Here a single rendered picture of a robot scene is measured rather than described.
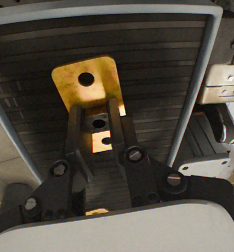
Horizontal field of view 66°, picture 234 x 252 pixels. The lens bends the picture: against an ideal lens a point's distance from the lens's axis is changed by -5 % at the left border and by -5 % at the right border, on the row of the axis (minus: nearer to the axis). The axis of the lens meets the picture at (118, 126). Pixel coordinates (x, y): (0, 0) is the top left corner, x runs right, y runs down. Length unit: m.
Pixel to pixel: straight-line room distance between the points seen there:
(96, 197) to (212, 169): 0.22
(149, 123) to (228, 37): 0.12
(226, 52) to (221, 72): 0.04
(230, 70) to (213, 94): 0.04
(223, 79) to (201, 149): 0.14
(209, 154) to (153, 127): 0.22
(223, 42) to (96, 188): 0.21
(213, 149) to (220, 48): 0.21
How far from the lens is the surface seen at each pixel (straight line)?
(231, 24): 0.21
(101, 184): 0.23
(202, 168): 0.36
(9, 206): 2.70
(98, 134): 0.15
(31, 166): 0.19
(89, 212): 0.30
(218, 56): 0.22
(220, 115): 0.33
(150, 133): 0.16
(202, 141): 0.38
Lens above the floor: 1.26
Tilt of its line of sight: 43 degrees down
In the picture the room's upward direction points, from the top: 171 degrees clockwise
